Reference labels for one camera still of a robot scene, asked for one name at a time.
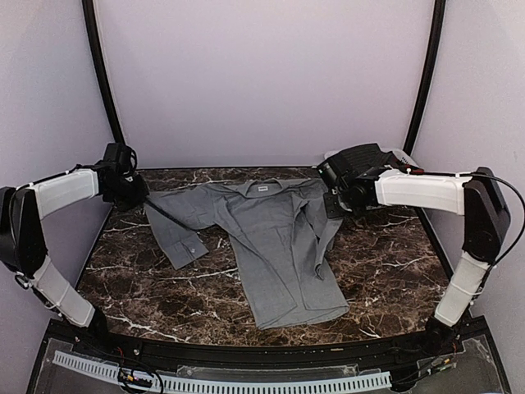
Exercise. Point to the grey long sleeve shirt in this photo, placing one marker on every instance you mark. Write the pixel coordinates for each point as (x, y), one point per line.
(279, 232)

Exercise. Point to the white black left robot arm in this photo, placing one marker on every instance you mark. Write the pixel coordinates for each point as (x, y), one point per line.
(24, 249)

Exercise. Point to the light grey plastic basket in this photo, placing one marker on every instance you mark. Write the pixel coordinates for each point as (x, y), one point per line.
(399, 153)

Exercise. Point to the black striped shirt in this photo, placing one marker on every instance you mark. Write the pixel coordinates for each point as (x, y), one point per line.
(366, 155)

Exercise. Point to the black left frame post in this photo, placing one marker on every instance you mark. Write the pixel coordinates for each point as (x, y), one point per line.
(96, 49)

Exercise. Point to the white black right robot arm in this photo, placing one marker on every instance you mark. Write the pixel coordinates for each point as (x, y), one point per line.
(382, 179)

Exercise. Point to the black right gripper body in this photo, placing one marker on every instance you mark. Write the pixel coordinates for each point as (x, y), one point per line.
(332, 210)

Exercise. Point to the black right frame post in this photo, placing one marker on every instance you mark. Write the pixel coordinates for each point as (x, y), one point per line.
(433, 44)

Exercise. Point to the black frame post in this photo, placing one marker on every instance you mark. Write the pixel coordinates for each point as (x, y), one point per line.
(96, 49)
(433, 44)

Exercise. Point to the white slotted cable duct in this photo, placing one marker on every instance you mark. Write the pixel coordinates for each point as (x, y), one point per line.
(202, 380)

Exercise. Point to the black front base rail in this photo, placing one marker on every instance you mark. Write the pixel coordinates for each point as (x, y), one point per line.
(390, 351)

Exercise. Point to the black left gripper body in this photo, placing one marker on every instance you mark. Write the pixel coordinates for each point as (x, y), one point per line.
(128, 194)

